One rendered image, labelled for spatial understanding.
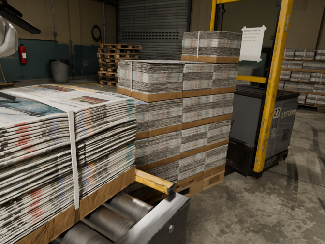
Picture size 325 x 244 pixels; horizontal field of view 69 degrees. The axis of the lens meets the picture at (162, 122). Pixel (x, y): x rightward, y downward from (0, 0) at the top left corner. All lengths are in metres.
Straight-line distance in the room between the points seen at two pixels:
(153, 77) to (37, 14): 7.53
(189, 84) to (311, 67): 4.60
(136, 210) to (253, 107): 2.02
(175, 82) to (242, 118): 1.15
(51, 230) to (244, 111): 2.22
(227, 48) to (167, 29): 7.23
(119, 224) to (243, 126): 2.14
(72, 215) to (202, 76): 1.40
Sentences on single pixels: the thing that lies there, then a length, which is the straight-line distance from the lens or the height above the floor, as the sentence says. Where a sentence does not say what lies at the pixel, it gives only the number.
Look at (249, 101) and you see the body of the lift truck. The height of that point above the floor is 0.69.
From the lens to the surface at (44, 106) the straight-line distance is 0.47.
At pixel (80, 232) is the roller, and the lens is 0.51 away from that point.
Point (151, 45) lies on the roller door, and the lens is 9.41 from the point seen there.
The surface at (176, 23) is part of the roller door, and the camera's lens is 8.86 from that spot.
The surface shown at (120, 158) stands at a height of 0.89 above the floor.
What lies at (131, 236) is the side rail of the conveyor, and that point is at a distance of 0.49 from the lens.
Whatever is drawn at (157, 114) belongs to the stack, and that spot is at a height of 0.75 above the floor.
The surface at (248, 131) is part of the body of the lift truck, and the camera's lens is 2.51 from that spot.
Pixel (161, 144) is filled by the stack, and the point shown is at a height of 0.53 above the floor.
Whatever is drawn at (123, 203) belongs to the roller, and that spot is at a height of 0.79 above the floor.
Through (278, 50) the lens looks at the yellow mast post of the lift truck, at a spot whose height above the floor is 1.18.
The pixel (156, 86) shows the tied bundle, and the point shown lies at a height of 0.92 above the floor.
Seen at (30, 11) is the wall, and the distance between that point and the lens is 8.67.
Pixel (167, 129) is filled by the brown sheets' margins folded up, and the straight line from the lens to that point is 1.58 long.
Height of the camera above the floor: 1.13
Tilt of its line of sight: 17 degrees down
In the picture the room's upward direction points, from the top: 2 degrees clockwise
